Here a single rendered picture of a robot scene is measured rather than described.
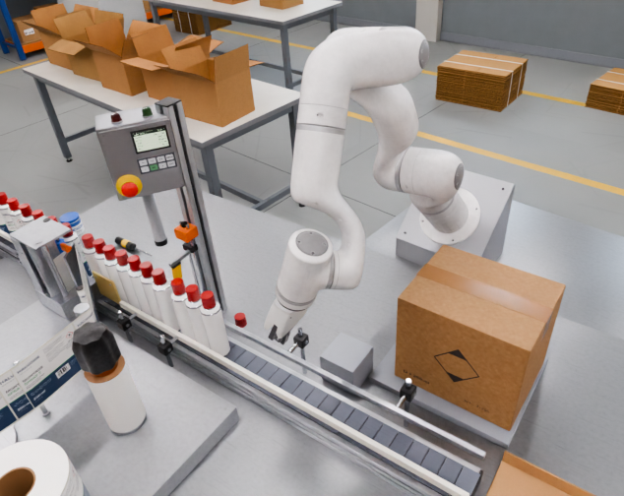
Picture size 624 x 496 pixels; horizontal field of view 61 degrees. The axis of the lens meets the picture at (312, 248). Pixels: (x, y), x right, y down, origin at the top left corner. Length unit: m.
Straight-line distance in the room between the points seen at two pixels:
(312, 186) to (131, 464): 0.75
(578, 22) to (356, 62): 5.45
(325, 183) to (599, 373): 0.92
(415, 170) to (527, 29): 5.31
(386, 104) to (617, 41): 5.22
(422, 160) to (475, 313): 0.40
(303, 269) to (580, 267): 1.13
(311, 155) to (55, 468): 0.77
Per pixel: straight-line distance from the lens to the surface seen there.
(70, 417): 1.48
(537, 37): 6.56
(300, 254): 0.95
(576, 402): 1.49
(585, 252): 1.96
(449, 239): 1.70
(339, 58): 0.97
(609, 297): 1.80
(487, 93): 5.08
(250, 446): 1.34
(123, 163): 1.34
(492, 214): 1.71
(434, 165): 1.34
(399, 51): 1.05
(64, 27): 4.32
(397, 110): 1.19
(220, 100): 2.94
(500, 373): 1.23
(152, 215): 1.51
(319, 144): 0.95
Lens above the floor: 1.94
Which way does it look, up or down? 37 degrees down
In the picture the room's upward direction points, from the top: 5 degrees counter-clockwise
